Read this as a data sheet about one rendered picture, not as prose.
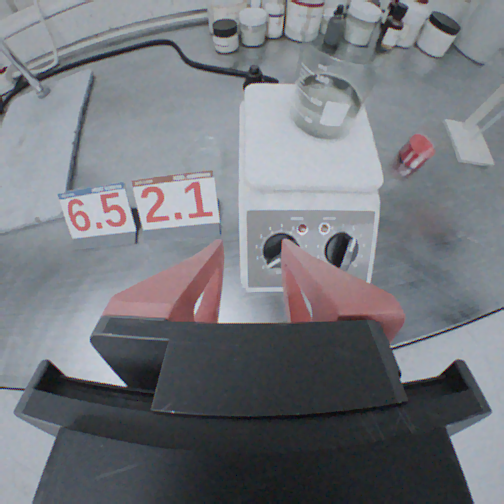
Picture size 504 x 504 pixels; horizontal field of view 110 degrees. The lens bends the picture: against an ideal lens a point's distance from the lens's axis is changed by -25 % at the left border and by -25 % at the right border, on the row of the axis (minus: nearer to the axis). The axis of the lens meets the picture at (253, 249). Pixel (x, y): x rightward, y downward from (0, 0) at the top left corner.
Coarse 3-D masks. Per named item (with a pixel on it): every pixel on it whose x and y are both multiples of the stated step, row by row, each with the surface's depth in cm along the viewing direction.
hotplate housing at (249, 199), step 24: (240, 120) 22; (240, 144) 22; (240, 168) 21; (240, 192) 20; (264, 192) 20; (288, 192) 20; (312, 192) 20; (336, 192) 20; (360, 192) 20; (240, 216) 21; (240, 240) 21; (240, 264) 22; (264, 288) 23
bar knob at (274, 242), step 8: (272, 240) 20; (280, 240) 20; (264, 248) 21; (272, 248) 21; (280, 248) 20; (264, 256) 21; (272, 256) 20; (280, 256) 19; (272, 264) 19; (280, 264) 21
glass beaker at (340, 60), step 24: (312, 24) 13; (336, 24) 13; (360, 24) 13; (312, 48) 12; (336, 48) 15; (360, 48) 14; (384, 48) 13; (312, 72) 13; (336, 72) 12; (360, 72) 12; (312, 96) 15; (336, 96) 14; (360, 96) 14; (312, 120) 17; (336, 120) 16
